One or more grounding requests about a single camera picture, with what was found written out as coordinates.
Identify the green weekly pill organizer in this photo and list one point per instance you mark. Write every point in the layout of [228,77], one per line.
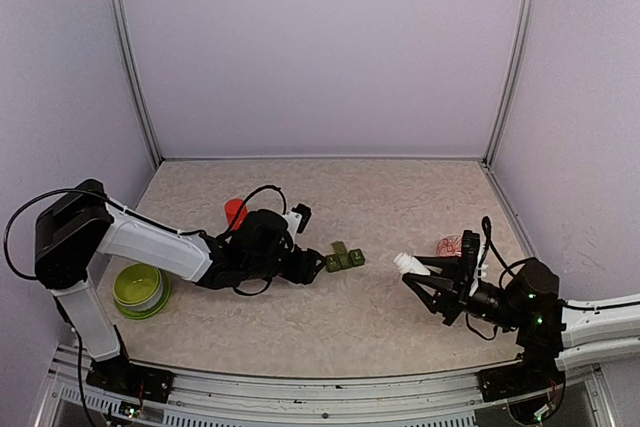
[343,258]

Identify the front aluminium rail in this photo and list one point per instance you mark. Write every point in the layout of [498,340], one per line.
[202,398]

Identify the red patterned oval tin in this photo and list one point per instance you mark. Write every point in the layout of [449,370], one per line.
[449,246]

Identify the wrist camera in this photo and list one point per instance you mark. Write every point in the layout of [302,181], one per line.
[473,256]
[297,219]

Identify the green plate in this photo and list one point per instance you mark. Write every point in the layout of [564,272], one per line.
[149,313]

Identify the green bowl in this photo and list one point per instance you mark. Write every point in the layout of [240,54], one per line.
[138,288]

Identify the red pill bottle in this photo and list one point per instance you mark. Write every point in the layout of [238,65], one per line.
[236,211]

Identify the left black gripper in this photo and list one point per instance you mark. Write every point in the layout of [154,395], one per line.
[303,271]

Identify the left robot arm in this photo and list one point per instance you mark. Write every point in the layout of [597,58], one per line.
[84,221]

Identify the small clear white-capped bottle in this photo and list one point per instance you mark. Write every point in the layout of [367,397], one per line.
[408,264]

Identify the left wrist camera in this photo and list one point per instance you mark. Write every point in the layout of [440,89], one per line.
[297,219]

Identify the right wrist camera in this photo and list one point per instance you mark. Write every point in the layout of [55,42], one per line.
[473,256]

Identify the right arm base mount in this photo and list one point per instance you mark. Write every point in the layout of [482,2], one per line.
[517,379]

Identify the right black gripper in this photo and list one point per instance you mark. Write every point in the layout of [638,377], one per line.
[449,300]

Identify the left aluminium frame post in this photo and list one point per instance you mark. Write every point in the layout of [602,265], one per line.
[133,80]

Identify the aluminium frame post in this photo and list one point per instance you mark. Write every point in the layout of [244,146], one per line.
[133,80]
[516,59]

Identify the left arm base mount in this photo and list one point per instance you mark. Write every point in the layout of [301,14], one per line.
[133,380]

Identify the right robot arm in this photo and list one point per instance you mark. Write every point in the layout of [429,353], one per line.
[550,330]

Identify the right aluminium frame post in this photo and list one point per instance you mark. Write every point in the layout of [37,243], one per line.
[516,59]

